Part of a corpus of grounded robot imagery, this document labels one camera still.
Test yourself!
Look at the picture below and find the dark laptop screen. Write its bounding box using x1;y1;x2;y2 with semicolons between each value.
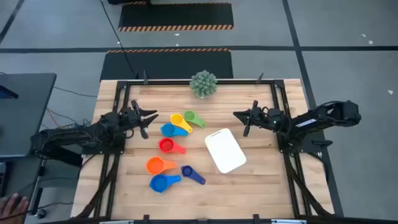
0;84;19;100

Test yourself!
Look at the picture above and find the dark grey desk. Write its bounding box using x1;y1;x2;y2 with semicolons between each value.
0;73;57;159

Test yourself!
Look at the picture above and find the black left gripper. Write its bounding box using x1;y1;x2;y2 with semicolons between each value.
123;99;160;140

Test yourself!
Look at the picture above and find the orange measuring cup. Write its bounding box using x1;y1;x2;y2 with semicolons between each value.
145;156;177;175

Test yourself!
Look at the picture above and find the green measuring cup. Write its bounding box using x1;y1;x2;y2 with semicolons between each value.
183;110;206;129

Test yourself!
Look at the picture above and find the black mat with striped edge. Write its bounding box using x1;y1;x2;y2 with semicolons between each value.
117;1;234;32
99;49;234;80

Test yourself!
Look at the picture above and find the green succulent in grey pot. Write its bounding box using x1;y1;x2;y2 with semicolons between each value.
189;70;218;100

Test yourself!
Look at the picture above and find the red measuring cup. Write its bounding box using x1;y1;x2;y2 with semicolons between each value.
158;137;187;155

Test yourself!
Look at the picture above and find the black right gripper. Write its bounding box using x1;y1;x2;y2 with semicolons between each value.
233;100;275;137

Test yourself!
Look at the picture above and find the small dark blue measuring cup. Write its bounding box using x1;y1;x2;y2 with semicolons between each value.
181;165;206;185

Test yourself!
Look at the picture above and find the black floor cable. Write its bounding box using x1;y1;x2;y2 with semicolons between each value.
99;0;137;78

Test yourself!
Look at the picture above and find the yellow measuring cup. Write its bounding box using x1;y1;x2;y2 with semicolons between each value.
170;113;193;134

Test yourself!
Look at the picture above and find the white plastic basket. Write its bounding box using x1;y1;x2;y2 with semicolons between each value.
204;128;248;174

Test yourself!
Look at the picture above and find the light blue measuring cup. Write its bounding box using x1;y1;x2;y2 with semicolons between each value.
160;123;189;138

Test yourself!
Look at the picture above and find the large blue measuring cup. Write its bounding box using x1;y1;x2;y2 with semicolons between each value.
149;174;182;194

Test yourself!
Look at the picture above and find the person's hand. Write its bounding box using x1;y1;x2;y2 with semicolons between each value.
0;192;29;224

